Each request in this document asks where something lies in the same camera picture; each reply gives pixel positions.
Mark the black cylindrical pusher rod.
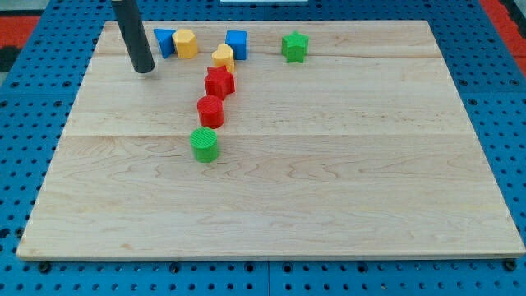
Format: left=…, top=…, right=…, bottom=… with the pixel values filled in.
left=111, top=0, right=155, bottom=74

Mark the blue triangle block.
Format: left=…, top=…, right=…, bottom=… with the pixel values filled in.
left=154, top=28, right=176, bottom=58

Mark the yellow hexagon block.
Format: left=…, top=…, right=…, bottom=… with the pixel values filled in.
left=172, top=29, right=199, bottom=59

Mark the yellow heart block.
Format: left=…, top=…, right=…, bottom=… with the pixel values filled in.
left=211, top=44, right=235, bottom=73

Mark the red star block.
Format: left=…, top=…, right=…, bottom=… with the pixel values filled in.
left=204, top=66, right=235, bottom=100

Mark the blue cube block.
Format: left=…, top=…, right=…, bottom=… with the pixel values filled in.
left=225, top=30, right=247, bottom=60

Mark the red cylinder block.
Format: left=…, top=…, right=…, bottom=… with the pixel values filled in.
left=196, top=95, right=224, bottom=129

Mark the green cylinder block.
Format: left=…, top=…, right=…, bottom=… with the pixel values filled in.
left=190, top=127, right=219, bottom=163

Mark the green star block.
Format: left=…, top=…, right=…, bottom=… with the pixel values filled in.
left=281, top=31, right=310, bottom=63

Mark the light wooden board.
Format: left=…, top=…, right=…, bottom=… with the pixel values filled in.
left=17, top=21, right=525, bottom=261

